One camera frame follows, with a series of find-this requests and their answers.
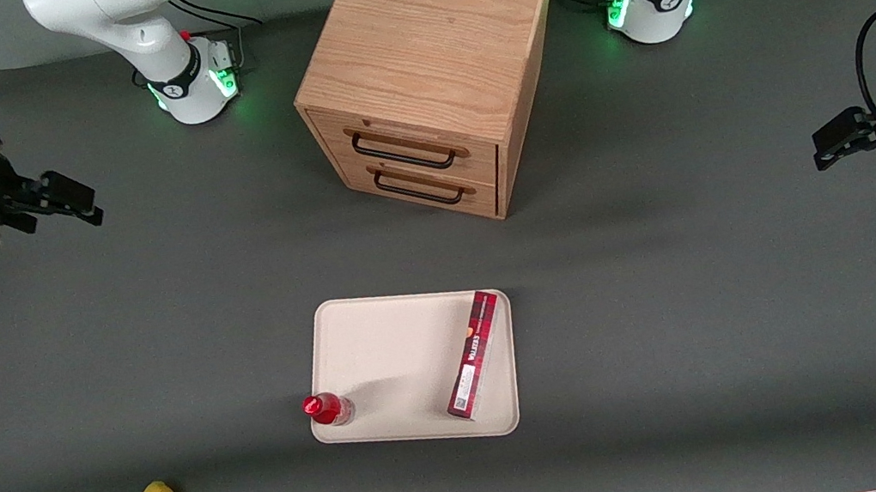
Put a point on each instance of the cream rectangular plastic tray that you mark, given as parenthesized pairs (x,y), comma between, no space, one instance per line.
(392,348)

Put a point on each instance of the red tartan cardboard box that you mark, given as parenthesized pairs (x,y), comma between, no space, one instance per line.
(476,353)

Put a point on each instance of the wooden two-drawer cabinet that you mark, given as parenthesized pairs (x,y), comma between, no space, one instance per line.
(423,31)

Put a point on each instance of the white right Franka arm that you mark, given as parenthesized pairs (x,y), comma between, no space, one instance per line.
(137,30)

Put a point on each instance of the red-capped coke bottle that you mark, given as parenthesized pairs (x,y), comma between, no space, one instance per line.
(328,408)

